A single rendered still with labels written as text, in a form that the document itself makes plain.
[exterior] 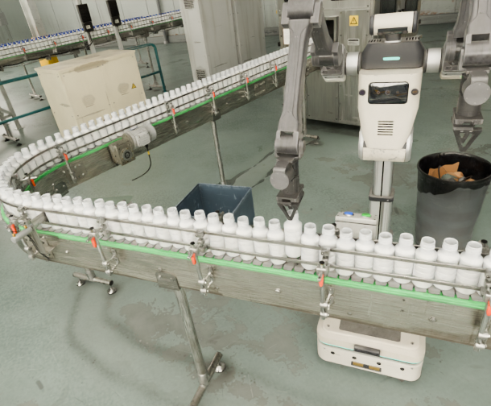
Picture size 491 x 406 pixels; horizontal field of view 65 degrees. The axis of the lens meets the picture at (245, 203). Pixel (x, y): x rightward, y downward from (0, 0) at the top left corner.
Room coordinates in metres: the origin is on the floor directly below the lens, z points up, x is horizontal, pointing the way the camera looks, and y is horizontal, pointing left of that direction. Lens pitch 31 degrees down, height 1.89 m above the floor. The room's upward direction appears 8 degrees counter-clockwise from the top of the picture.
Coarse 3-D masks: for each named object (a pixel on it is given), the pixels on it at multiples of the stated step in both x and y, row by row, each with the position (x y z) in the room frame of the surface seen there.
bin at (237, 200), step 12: (192, 192) 1.78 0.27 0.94; (204, 192) 1.84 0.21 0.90; (216, 192) 1.81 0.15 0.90; (228, 192) 1.78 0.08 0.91; (240, 192) 1.75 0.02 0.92; (180, 204) 1.67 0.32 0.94; (192, 204) 1.76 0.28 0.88; (204, 204) 1.84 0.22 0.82; (216, 204) 1.81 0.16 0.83; (228, 204) 1.78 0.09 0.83; (240, 204) 1.57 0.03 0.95; (252, 204) 1.71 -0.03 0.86; (192, 216) 1.52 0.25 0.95; (240, 216) 1.56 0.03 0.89; (252, 216) 1.69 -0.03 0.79
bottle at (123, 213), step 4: (120, 204) 1.35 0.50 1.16; (124, 204) 1.36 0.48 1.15; (120, 208) 1.32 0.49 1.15; (124, 208) 1.33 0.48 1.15; (120, 212) 1.33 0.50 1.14; (124, 212) 1.32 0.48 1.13; (128, 212) 1.33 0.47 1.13; (120, 216) 1.32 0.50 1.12; (124, 216) 1.31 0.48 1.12; (128, 216) 1.32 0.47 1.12; (128, 220) 1.31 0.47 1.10; (120, 224) 1.33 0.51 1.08; (124, 224) 1.31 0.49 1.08; (128, 224) 1.31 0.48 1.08; (124, 228) 1.31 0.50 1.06; (128, 228) 1.31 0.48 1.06; (124, 232) 1.32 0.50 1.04; (128, 232) 1.31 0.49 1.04; (132, 232) 1.31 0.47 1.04; (128, 240) 1.32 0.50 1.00; (132, 240) 1.32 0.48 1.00
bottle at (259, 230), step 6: (258, 216) 1.11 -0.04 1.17; (258, 222) 1.08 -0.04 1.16; (264, 222) 1.09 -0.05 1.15; (258, 228) 1.08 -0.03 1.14; (264, 228) 1.08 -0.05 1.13; (258, 234) 1.06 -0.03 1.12; (264, 234) 1.06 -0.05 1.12; (258, 246) 1.07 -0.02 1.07; (264, 246) 1.06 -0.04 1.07; (258, 252) 1.07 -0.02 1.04; (264, 252) 1.06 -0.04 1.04; (258, 258) 1.07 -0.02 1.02; (264, 258) 1.06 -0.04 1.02
